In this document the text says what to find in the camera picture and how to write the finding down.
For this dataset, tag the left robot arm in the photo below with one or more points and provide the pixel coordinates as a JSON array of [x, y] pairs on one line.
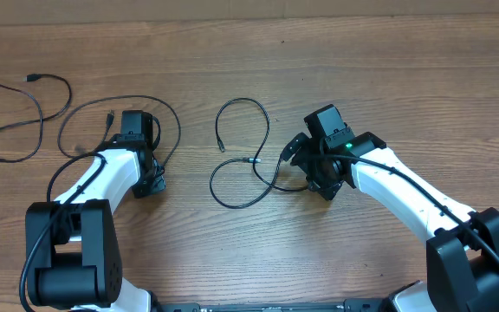
[[72, 252]]

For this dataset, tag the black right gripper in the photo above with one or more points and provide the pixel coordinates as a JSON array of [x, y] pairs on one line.
[[330, 187]]

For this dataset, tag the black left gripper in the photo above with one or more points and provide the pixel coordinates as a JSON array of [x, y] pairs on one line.
[[157, 183]]

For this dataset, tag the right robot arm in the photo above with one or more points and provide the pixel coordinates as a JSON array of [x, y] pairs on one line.
[[461, 244]]

